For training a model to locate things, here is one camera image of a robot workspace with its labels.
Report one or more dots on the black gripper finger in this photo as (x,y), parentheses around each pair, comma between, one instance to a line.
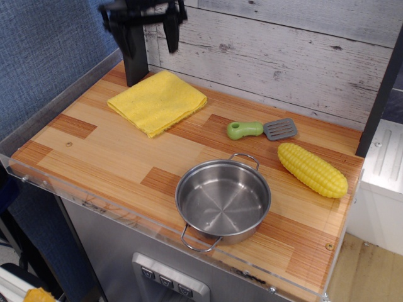
(121,36)
(171,29)

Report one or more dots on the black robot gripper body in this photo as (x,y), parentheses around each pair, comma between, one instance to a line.
(136,13)

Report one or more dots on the yellow cloth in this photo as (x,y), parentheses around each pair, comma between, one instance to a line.
(158,102)

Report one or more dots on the green grey toy spatula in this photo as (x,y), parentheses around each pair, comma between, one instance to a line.
(274,130)

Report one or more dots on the stainless steel pot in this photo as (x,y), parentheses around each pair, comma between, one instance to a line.
(223,200)

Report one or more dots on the yellow plastic toy corn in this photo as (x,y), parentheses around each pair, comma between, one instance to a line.
(311,170)

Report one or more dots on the silver button control panel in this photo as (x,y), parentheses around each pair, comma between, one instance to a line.
(157,281)

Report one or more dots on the white metal side unit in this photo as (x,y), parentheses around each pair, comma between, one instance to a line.
(376,213)

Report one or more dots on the yellow black object bottom left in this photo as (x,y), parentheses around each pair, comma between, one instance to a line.
(32,295)

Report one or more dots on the clear acrylic table guard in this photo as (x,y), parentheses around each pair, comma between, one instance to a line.
(89,155)

